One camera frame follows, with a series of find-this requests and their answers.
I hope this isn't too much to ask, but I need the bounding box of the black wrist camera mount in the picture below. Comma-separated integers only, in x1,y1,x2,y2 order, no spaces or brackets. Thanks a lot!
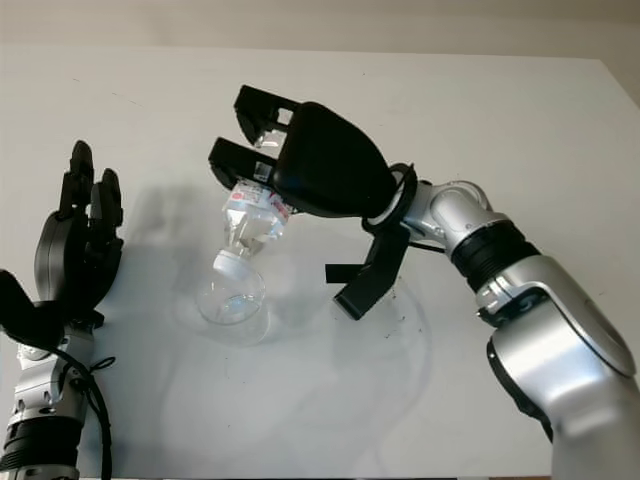
0,268,72,352
333,223,412,322

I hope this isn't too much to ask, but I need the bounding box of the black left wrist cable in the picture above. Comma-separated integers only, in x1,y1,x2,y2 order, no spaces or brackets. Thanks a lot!
58,349,116,480

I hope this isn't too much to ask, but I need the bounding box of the clear plastic water bottle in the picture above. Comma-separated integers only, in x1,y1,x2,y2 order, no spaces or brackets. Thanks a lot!
212,128,294,275

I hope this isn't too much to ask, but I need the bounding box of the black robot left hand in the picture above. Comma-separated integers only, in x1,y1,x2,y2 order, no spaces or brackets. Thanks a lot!
33,139,125,327

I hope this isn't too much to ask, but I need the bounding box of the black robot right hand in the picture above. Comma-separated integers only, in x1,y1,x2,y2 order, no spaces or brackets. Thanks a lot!
207,84,402,222

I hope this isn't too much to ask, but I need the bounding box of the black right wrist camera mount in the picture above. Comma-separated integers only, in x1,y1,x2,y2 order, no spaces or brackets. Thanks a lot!
333,223,412,322

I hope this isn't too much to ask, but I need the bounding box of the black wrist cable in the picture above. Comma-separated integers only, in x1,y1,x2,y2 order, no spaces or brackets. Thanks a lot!
360,162,447,252
58,349,116,480

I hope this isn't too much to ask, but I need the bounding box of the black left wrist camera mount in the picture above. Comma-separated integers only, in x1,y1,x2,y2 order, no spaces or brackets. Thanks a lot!
0,268,72,352

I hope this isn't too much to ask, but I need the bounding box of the black tape strip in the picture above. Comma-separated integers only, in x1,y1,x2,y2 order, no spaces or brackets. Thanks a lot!
324,263,362,285

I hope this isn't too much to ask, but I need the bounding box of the clear glass bowl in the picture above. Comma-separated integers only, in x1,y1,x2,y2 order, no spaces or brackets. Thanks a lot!
195,269,272,347

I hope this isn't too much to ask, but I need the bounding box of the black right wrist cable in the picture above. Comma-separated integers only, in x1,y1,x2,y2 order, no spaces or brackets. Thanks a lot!
360,162,447,252

